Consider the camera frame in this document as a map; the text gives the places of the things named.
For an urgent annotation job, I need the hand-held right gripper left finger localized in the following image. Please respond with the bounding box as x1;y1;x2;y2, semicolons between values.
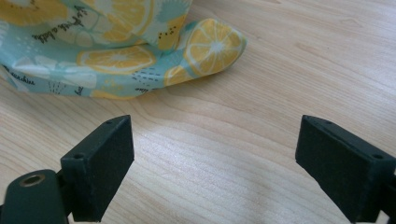
60;114;135;223

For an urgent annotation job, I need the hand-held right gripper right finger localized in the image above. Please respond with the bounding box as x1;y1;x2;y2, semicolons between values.
294;114;396;224

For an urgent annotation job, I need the lemon print teal cloth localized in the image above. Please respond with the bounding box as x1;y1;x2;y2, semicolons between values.
0;0;248;101

